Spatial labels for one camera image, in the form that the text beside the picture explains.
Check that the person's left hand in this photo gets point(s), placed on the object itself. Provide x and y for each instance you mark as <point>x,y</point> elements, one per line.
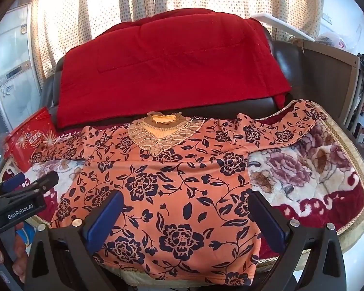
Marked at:
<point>19,248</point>

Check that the grey wooden crib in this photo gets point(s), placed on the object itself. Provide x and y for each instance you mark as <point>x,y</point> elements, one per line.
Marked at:
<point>330,72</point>

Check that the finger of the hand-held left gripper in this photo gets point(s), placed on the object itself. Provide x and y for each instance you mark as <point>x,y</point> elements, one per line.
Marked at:
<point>12,182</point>
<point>44,182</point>

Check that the red quilt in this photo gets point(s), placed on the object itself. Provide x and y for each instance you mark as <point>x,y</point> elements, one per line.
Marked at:
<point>170,66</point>

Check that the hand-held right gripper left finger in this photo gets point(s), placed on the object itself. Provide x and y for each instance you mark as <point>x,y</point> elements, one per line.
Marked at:
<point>104,222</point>

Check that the clear plastic bag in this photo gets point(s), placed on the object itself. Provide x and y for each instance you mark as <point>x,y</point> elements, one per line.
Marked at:
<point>333,41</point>

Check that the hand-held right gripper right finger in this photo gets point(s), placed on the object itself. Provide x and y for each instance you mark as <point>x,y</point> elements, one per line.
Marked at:
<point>267,222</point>

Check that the orange floral shirt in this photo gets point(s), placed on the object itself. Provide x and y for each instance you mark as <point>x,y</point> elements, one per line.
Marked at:
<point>176,188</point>

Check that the black leather sofa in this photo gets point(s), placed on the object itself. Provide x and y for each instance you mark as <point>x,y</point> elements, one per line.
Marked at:
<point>286,63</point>

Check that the dotted cream curtain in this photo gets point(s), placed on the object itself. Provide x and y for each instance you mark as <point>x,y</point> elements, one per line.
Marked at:
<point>79,12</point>

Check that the floral fleece blanket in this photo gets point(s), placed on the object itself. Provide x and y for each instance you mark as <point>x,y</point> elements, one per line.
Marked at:
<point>294,163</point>

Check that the white board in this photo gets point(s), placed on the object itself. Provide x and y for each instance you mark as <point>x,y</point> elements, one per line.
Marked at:
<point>279,22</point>

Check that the white appliance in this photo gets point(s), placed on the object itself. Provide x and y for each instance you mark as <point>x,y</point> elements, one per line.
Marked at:
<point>12,60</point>

